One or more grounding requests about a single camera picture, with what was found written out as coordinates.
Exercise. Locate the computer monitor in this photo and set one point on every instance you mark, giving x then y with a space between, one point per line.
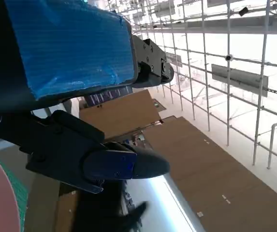
104 96

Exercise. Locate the grey ceiling lamp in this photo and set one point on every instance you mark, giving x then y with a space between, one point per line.
239 78

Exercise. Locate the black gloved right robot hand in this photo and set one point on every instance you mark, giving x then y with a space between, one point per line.
104 212

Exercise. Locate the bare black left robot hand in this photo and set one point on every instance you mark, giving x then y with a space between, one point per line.
68 48

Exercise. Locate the brown wooden panel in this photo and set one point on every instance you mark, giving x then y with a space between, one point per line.
213 174
123 113

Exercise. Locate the white metal rack frame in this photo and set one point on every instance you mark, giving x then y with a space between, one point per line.
228 96

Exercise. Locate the green cutting mat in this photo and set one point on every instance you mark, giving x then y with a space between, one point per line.
19 191

